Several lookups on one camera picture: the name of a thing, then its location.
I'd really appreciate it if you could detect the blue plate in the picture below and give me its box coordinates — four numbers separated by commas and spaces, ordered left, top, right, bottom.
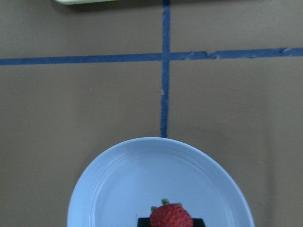
67, 137, 255, 227

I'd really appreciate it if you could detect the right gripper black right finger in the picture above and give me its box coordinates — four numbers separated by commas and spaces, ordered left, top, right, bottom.
193, 218, 205, 227

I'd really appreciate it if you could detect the red strawberry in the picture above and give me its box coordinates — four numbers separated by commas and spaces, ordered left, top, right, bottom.
149, 199, 194, 227

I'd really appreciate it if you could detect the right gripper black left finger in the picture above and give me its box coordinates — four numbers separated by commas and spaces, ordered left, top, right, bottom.
138, 218, 150, 227

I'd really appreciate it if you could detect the cream bear tray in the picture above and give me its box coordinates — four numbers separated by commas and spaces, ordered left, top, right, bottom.
55, 0, 115, 5

